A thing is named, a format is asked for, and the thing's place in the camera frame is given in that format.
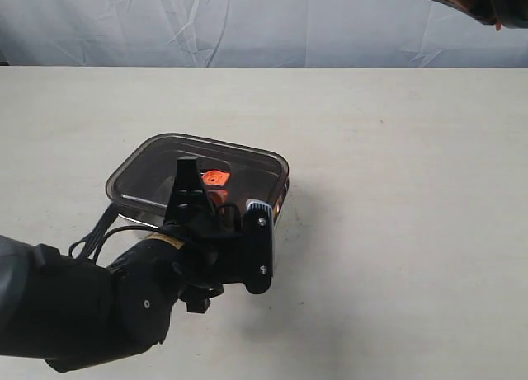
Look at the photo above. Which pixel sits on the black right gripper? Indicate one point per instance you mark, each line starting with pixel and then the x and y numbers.
pixel 495 5

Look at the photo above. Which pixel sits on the white backdrop cloth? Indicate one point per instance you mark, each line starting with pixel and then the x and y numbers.
pixel 253 34

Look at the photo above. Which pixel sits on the transparent lid with orange seal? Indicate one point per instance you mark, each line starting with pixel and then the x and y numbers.
pixel 141 185

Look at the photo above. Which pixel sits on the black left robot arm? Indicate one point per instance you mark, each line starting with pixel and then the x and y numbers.
pixel 74 314

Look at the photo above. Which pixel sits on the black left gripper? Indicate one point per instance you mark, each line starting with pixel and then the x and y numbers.
pixel 208 227

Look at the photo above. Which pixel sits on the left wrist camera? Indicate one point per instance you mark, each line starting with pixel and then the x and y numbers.
pixel 258 246

